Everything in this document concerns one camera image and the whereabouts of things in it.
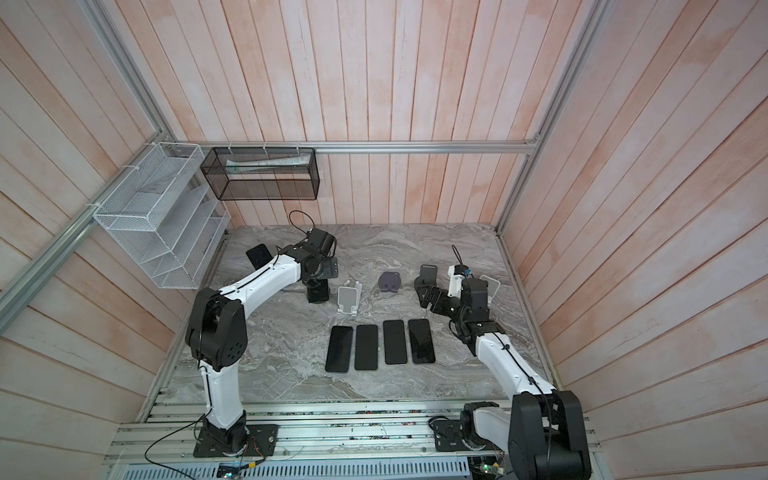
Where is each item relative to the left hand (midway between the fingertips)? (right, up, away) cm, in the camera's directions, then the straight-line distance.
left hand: (320, 273), depth 95 cm
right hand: (+34, -5, -8) cm, 35 cm away
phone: (-20, +6, +1) cm, 21 cm away
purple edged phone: (+33, -22, -2) cm, 39 cm away
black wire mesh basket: (-23, +35, +10) cm, 43 cm away
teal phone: (+15, -23, -6) cm, 28 cm away
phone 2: (+24, -21, -4) cm, 32 cm away
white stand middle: (+10, -8, +1) cm, 12 cm away
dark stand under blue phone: (+23, -3, +7) cm, 24 cm away
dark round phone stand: (+36, -2, +5) cm, 36 cm away
